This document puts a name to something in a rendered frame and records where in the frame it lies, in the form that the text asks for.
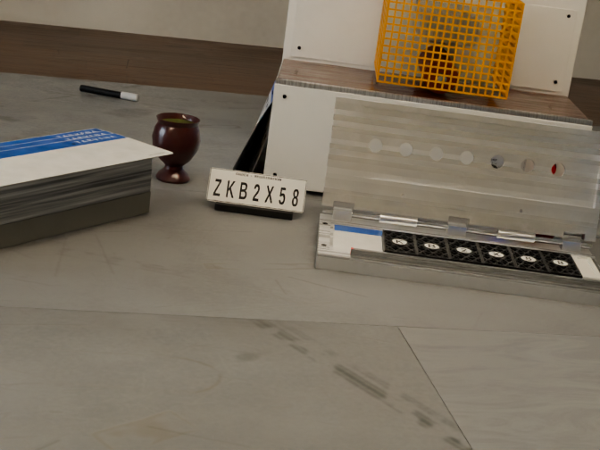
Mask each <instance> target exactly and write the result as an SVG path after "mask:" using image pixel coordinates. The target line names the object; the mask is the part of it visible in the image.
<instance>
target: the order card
mask: <svg viewBox="0 0 600 450"><path fill-rule="evenodd" d="M306 186H307V180H306V179H293V178H287V177H280V176H273V175H266V174H260V173H252V172H246V171H233V170H226V169H220V168H213V167H212V168H211V170H210V177H209V182H208V188H207V195H206V200H208V201H214V202H222V203H228V204H241V205H248V206H254V207H261V208H268V209H274V210H281V211H288V212H295V213H302V212H303V211H304V200H305V193H306Z"/></svg>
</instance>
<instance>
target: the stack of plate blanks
mask: <svg viewBox="0 0 600 450"><path fill-rule="evenodd" d="M97 131H104V130H101V129H84V130H78V131H72V132H66V133H60V134H54V135H48V136H43V137H31V138H25V139H19V140H14V141H7V142H1V143H0V146H11V145H17V144H23V143H28V142H35V141H40V140H46V139H52V138H63V137H68V136H75V135H80V134H86V133H92V132H97ZM152 160H153V158H150V159H145V160H141V161H135V162H127V163H123V164H117V165H113V166H108V167H103V168H99V169H93V170H89V171H81V172H75V173H71V174H66V175H62V176H56V177H52V178H47V179H39V180H33V181H29V182H24V183H20V184H14V185H10V186H5V187H0V249H1V248H5V247H8V246H16V245H19V244H23V243H27V242H30V241H34V240H38V239H41V238H48V237H51V236H55V235H59V234H62V233H66V232H71V231H74V230H78V229H84V228H88V227H92V226H95V225H99V224H103V223H106V222H110V221H117V220H120V219H125V218H128V217H132V216H136V215H139V214H143V213H149V205H150V195H151V191H150V188H151V179H152Z"/></svg>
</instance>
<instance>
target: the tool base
mask: <svg viewBox="0 0 600 450"><path fill-rule="evenodd" d="M322 212H323V213H333V214H332V215H330V214H323V213H321V214H320V220H319V228H318V240H317V252H316V264H315V268H316V269H323V270H330V271H342V272H349V273H356V274H362V275H370V276H376V277H383V278H390V279H402V280H410V281H416V282H423V283H429V284H437V285H443V286H449V287H457V288H469V289H476V290H483V291H489V292H497V293H503V294H510V295H517V296H529V297H536V298H543V299H550V300H556V301H564V302H570V303H576V304H589V305H596V306H600V287H588V286H581V285H575V284H568V283H562V282H554V281H548V280H541V279H528V278H522V277H514V276H508V275H501V274H495V273H487V272H481V271H468V270H462V269H455V268H448V267H441V266H435V265H427V264H421V263H414V262H401V261H395V260H388V259H381V258H374V257H368V256H360V255H354V254H351V255H350V253H348V252H340V251H334V250H333V225H334V224H338V225H345V226H352V227H358V228H366V229H378V230H383V229H385V230H392V231H398V232H405V233H412V234H418V235H425V236H432V237H439V238H452V239H460V240H466V241H472V242H481V243H488V244H495V245H501V246H513V247H520V248H527V249H533V250H542V251H549V252H556V253H562V254H573V255H580V256H586V257H590V258H591V259H596V258H595V256H594V255H592V254H591V253H590V251H589V249H583V248H581V247H586V248H591V247H592V244H589V243H582V242H580V240H579V239H577V238H571V237H561V239H555V238H548V237H536V238H535V241H539V242H547V243H553V244H560V245H558V246H557V245H550V244H543V243H537V242H534V243H529V242H522V241H515V240H509V239H502V238H497V237H491V236H483V235H477V234H470V233H466V232H473V233H479V234H487V235H493V236H497V233H498V231H495V230H488V229H475V228H469V227H466V224H464V223H458V222H451V221H449V222H448V223H447V224H442V223H435V222H428V221H417V225H420V226H426V227H433V228H440V229H431V228H423V227H416V228H415V227H409V226H402V225H395V224H389V223H382V222H379V221H370V220H364V219H356V218H352V216H353V217H360V218H366V219H373V220H379V217H380V215H375V214H368V213H361V212H352V209H351V208H345V207H337V206H334V208H333V209H329V208H323V210H322ZM323 222H327V223H328V224H323ZM442 229H446V230H442ZM321 244H325V245H326V246H322V245H321Z"/></svg>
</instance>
